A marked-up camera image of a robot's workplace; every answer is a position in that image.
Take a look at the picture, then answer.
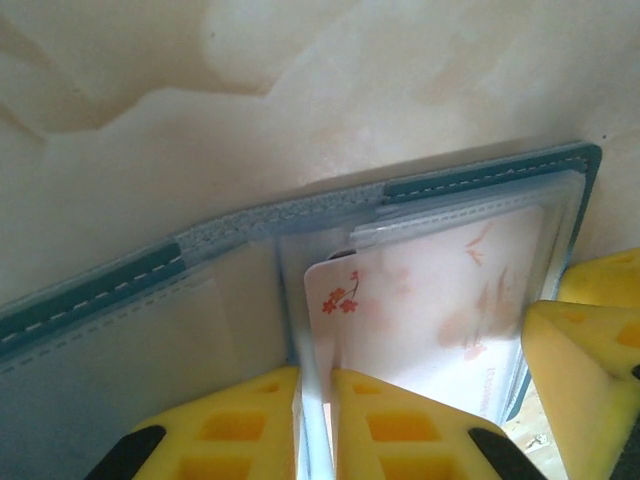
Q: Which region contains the white card with pink blossoms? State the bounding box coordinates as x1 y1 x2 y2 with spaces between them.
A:
303 207 546 421

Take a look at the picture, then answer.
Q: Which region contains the teal card holder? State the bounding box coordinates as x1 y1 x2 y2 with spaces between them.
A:
0 141 603 480

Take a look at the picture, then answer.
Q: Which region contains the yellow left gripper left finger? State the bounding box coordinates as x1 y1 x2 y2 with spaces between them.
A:
82 367 305 480

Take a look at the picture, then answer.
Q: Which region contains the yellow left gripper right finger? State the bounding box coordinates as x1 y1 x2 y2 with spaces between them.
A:
332 369 544 480

